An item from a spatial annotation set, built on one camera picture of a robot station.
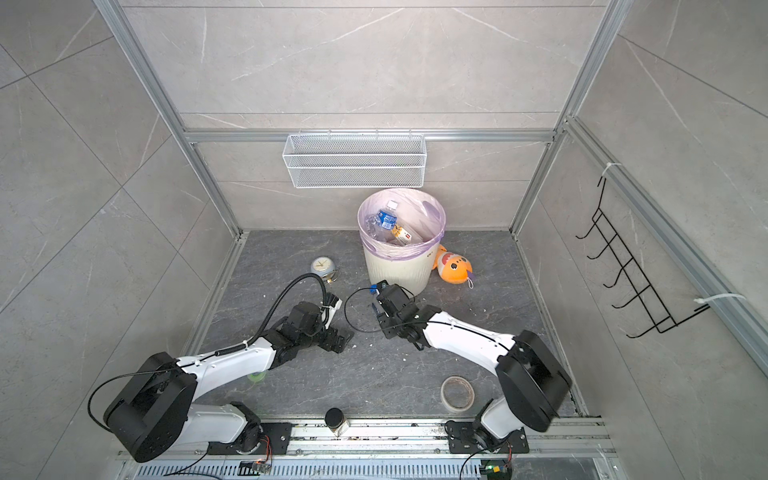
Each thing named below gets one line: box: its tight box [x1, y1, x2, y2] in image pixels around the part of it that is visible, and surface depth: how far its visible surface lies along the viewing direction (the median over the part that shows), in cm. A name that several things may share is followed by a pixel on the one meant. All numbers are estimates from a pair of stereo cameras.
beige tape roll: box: [440, 376, 475, 412], surface depth 82 cm
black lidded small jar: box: [324, 407, 351, 437], surface depth 70 cm
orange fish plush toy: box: [432, 244, 475, 289], surface depth 100 cm
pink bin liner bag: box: [357, 188, 447, 260], surface depth 95 cm
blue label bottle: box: [377, 209, 398, 231], surface depth 95 cm
